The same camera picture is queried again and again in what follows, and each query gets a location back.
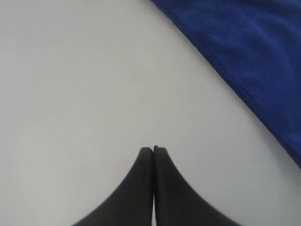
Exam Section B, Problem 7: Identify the blue microfiber towel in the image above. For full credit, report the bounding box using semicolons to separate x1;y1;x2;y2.
155;0;301;165

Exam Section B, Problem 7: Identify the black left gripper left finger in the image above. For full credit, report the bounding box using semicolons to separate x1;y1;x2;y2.
75;147;153;226

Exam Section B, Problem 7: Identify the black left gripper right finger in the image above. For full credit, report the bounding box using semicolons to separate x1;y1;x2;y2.
153;146;235;226

